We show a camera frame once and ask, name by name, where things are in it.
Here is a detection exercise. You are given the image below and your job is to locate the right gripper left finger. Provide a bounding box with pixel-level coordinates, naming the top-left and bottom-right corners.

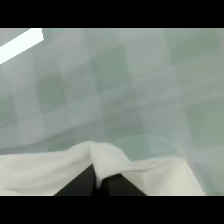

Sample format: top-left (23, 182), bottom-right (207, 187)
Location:
top-left (54, 163), bottom-right (98, 197)

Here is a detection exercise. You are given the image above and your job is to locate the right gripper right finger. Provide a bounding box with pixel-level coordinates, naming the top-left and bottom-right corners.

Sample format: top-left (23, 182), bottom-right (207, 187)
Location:
top-left (100, 173), bottom-right (148, 197)

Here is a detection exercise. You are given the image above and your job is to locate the white shirt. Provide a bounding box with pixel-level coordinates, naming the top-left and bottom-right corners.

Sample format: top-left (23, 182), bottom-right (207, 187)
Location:
top-left (0, 140), bottom-right (207, 197)

